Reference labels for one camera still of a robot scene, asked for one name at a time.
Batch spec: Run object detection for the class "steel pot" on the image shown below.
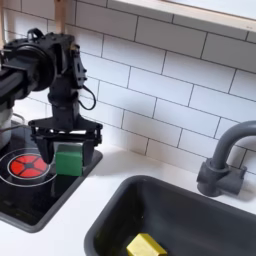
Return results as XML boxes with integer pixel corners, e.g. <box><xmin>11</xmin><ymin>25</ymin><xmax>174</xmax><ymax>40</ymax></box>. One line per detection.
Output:
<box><xmin>0</xmin><ymin>101</ymin><xmax>28</xmax><ymax>152</ymax></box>

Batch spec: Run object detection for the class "dark grey sink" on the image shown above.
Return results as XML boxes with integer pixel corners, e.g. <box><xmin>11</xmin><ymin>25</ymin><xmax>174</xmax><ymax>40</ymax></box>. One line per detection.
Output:
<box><xmin>83</xmin><ymin>174</ymin><xmax>256</xmax><ymax>256</ymax></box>

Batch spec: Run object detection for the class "dark grey tap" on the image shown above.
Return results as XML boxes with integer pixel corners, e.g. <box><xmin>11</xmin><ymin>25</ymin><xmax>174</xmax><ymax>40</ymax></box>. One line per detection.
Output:
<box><xmin>196</xmin><ymin>120</ymin><xmax>256</xmax><ymax>198</ymax></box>

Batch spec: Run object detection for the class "yellow block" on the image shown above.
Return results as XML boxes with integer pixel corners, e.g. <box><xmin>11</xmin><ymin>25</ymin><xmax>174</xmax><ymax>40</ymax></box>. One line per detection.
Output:
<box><xmin>126</xmin><ymin>232</ymin><xmax>168</xmax><ymax>256</ymax></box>

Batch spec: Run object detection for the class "black stove top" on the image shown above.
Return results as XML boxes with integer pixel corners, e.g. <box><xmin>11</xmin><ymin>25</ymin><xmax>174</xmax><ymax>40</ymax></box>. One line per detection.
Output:
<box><xmin>0</xmin><ymin>122</ymin><xmax>104</xmax><ymax>234</ymax></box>

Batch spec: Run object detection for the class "green block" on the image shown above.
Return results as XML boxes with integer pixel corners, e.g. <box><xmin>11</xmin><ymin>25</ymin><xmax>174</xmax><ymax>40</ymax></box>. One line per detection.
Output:
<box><xmin>54</xmin><ymin>142</ymin><xmax>85</xmax><ymax>177</ymax></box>

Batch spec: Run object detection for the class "wooden shelf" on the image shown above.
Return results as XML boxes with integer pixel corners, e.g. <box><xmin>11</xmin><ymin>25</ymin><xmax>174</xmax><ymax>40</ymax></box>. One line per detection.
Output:
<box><xmin>106</xmin><ymin>0</ymin><xmax>256</xmax><ymax>34</ymax></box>

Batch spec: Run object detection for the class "wooden spoon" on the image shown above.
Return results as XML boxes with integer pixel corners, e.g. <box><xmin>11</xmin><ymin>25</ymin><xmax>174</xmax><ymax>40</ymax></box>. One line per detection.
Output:
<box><xmin>54</xmin><ymin>0</ymin><xmax>68</xmax><ymax>35</ymax></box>

